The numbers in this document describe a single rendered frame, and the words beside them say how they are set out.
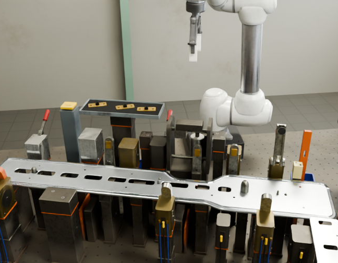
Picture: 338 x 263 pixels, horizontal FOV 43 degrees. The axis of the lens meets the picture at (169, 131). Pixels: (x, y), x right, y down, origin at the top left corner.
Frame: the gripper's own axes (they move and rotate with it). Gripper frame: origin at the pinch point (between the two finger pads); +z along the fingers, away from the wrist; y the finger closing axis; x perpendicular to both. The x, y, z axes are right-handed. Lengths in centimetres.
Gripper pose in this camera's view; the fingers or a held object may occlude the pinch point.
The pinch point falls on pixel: (194, 53)
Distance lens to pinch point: 171.6
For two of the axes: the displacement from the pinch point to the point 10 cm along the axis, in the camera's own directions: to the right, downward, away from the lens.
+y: -1.7, 4.7, -8.7
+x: 9.9, 0.7, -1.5
